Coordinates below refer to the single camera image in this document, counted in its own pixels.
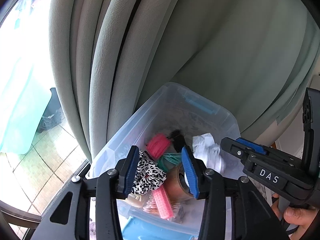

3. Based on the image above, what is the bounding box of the green curtain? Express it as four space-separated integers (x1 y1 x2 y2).
49 0 319 159

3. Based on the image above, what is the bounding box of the leopard print scrunchie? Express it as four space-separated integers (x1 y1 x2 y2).
131 151 167 195

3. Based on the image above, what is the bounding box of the clear plastic storage bin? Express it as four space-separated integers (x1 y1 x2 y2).
90 82 243 237

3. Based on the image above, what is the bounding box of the brown tape roll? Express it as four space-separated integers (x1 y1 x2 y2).
163 163 193 202

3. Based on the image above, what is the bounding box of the white paper ball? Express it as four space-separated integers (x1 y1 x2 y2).
192 133 226 174

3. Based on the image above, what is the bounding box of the right hand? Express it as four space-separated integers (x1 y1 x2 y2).
271 193 319 239

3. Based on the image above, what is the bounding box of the pink hair roller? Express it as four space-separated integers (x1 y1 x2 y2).
146 133 171 160

